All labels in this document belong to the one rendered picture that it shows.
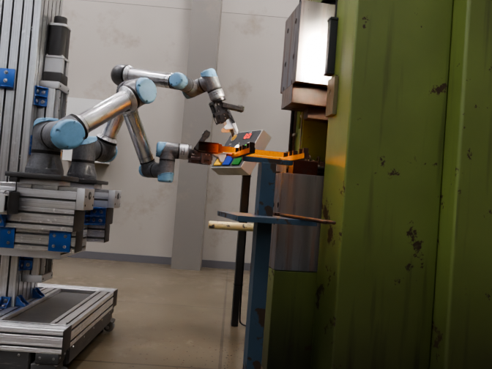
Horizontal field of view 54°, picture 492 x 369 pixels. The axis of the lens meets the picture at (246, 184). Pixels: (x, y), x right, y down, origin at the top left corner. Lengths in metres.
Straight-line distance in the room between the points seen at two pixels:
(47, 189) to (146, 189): 3.35
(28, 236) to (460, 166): 1.79
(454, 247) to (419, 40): 0.88
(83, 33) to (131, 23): 0.54
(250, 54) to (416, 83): 3.54
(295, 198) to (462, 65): 0.89
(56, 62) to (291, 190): 1.24
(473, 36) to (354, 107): 0.56
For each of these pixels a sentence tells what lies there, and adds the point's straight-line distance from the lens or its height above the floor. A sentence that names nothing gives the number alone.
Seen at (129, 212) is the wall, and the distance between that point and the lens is 5.43.
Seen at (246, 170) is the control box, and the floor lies 0.95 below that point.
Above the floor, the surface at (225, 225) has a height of 0.62.
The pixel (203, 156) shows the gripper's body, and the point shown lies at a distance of 2.32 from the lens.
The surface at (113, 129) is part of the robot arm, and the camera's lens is 2.69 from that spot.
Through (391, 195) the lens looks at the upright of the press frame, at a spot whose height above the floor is 0.84.
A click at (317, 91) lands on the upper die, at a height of 1.34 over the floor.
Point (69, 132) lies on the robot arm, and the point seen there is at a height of 0.99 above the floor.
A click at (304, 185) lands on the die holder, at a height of 0.86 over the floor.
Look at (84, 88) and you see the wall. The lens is 5.68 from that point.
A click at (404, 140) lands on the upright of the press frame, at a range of 2.13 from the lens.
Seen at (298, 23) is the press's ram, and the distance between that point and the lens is 2.48.
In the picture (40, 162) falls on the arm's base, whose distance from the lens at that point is 2.11.
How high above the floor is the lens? 0.78
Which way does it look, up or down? 2 degrees up
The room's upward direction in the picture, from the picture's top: 4 degrees clockwise
